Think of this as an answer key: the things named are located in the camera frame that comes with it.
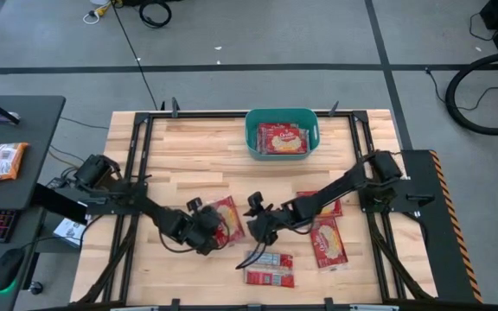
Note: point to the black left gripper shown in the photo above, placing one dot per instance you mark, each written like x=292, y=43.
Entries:
x=201, y=226

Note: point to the black platform with hazard stripe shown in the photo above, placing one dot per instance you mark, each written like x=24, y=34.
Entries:
x=439, y=259

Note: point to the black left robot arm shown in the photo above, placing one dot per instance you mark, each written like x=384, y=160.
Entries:
x=154, y=211

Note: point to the white box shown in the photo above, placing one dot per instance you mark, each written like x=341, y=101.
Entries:
x=69, y=232

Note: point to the popcorn bag showing label side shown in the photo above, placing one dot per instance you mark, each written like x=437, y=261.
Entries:
x=270, y=272

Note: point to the red popcorn bag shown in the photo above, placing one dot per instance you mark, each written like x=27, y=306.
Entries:
x=275, y=125
x=283, y=141
x=333, y=209
x=329, y=244
x=232, y=218

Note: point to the orange snack bag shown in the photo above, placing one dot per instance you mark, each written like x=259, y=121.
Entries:
x=2, y=162

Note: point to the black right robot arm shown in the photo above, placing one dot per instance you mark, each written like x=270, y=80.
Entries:
x=340, y=188

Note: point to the black caster wheel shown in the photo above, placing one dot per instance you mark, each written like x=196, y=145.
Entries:
x=36, y=287

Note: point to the teal plastic basket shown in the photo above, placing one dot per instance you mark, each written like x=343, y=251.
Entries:
x=314, y=125

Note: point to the dark grey desk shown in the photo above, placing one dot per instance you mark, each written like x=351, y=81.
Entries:
x=37, y=129

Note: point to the black control box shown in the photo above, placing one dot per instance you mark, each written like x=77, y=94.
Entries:
x=61, y=203

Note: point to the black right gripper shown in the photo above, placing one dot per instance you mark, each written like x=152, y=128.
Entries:
x=266, y=222

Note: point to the black computer mouse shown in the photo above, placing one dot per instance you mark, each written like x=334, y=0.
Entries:
x=7, y=270

